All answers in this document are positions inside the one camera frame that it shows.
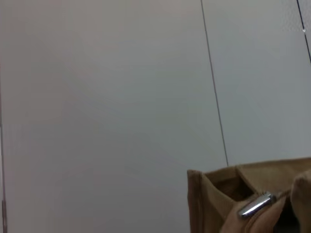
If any silver metal zipper pull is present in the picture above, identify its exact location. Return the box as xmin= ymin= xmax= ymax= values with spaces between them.
xmin=238 ymin=191 xmax=277 ymax=220

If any khaki canvas food bag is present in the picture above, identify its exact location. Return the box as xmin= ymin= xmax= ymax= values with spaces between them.
xmin=186 ymin=157 xmax=311 ymax=233

